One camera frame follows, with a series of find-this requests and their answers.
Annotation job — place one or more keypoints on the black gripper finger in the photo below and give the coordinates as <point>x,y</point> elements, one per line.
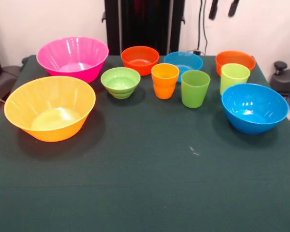
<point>213,9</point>
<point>233,8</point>

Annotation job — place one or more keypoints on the lime yellow cup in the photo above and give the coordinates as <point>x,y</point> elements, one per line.
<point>234,77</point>

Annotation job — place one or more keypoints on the medium blue bowl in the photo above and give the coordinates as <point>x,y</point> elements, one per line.
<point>253,118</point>

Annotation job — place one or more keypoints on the large orange bowl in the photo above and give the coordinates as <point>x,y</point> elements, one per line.
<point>26,104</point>

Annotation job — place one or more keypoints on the red-orange bowl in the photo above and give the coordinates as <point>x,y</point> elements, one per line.
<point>140,54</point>
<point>234,58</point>

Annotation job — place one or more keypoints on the small blue bowl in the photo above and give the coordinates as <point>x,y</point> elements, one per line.
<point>183,59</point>

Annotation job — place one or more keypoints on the green cup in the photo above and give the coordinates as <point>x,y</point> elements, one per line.
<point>195,94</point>

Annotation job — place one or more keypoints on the orange cup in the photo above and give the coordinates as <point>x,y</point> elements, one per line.
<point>164,84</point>

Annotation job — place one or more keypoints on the small green bowl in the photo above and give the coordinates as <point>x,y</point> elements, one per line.
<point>120,89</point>

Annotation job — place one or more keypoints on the large pink bowl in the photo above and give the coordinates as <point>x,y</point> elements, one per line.
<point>62,53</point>

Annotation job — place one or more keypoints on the dark green tablecloth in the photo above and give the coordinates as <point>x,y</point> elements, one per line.
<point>145,183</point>

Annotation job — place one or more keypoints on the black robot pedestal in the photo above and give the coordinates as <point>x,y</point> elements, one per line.
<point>147,24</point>

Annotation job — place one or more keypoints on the grey pedestal foot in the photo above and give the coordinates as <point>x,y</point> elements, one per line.
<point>7,75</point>
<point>287,79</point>

